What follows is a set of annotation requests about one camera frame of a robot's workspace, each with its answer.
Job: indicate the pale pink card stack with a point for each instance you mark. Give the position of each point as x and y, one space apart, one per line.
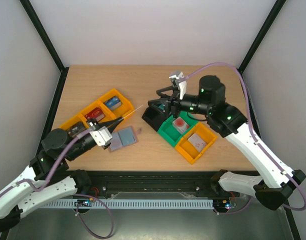
197 142

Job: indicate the yellow triple storage bin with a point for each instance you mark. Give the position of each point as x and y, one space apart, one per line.
126 108

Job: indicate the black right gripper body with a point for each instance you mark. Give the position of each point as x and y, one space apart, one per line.
173 103

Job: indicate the white slotted cable duct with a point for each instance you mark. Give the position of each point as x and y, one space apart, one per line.
128 204

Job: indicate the red dot card stack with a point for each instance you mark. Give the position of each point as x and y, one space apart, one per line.
180 125

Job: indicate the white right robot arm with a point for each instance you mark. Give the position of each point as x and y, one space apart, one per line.
276 181

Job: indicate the green storage bin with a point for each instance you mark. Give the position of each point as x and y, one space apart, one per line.
169 133

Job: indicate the black storage bin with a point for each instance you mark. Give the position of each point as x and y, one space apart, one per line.
153 118

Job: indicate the blue card stack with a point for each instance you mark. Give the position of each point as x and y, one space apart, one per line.
113 103

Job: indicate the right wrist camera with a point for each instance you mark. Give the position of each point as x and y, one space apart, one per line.
179 81

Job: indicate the yellow single storage bin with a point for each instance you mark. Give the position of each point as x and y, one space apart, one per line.
186 150

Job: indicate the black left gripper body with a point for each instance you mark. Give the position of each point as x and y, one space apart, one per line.
74 154

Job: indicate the black card stack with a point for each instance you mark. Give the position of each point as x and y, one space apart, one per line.
75 129

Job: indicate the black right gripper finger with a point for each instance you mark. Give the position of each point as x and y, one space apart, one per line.
162 92
161 105

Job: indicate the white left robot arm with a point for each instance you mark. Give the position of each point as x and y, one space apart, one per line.
33 189

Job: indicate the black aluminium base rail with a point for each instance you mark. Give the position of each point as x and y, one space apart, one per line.
198 183

